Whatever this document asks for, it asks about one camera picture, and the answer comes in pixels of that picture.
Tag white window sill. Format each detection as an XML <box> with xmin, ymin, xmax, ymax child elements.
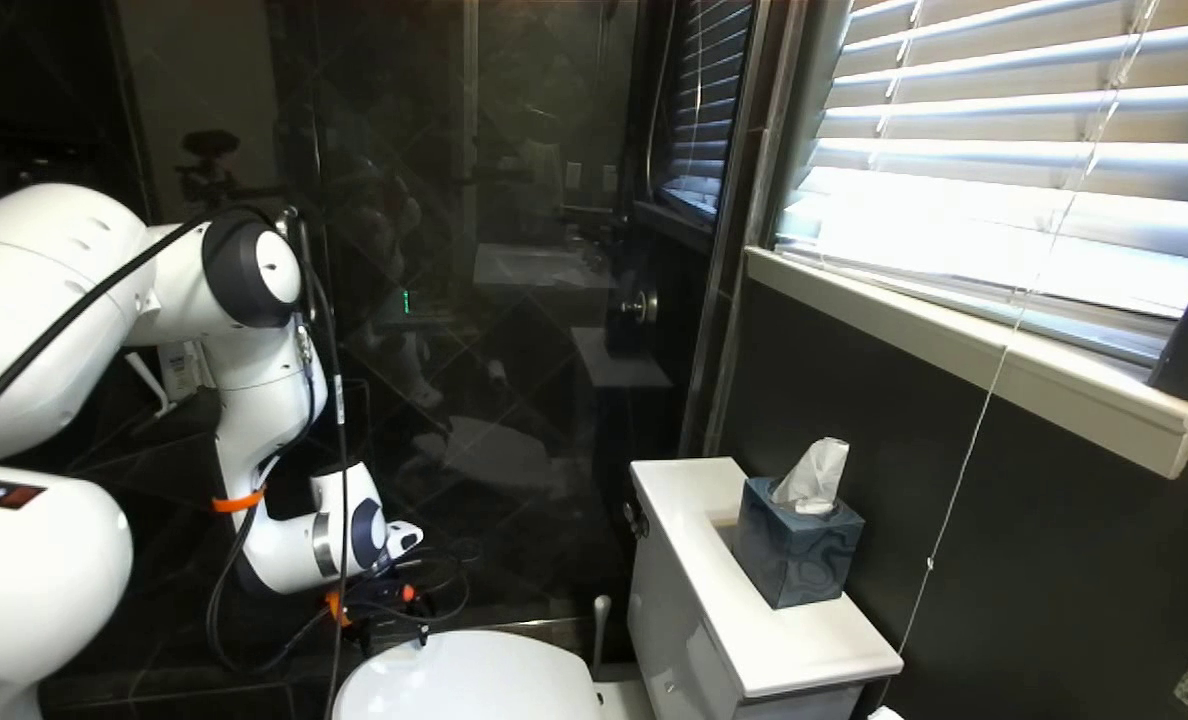
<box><xmin>743</xmin><ymin>245</ymin><xmax>1188</xmax><ymax>484</ymax></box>

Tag dark blue tissue box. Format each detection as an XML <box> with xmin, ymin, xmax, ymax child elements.
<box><xmin>732</xmin><ymin>472</ymin><xmax>868</xmax><ymax>612</ymax></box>

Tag white tissue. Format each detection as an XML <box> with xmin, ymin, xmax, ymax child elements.
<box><xmin>768</xmin><ymin>431</ymin><xmax>854</xmax><ymax>520</ymax></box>

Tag white toilet lid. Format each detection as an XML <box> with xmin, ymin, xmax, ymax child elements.
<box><xmin>327</xmin><ymin>628</ymin><xmax>602</xmax><ymax>720</ymax></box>

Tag black shower valve knob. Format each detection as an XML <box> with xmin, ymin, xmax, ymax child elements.
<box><xmin>602</xmin><ymin>285</ymin><xmax>665</xmax><ymax>360</ymax></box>

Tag thin white blind cord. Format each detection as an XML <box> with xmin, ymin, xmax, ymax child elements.
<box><xmin>893</xmin><ymin>0</ymin><xmax>1164</xmax><ymax>655</ymax></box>

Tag white window blinds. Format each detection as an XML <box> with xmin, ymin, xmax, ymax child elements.
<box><xmin>764</xmin><ymin>0</ymin><xmax>1188</xmax><ymax>377</ymax></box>

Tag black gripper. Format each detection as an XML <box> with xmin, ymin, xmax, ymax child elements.
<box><xmin>327</xmin><ymin>572</ymin><xmax>440</xmax><ymax>654</ymax></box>

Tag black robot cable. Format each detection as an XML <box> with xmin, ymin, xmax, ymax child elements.
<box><xmin>0</xmin><ymin>213</ymin><xmax>355</xmax><ymax>683</ymax></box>

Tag black wall hook fixture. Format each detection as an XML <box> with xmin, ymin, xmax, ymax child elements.
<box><xmin>172</xmin><ymin>126</ymin><xmax>282</xmax><ymax>217</ymax></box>

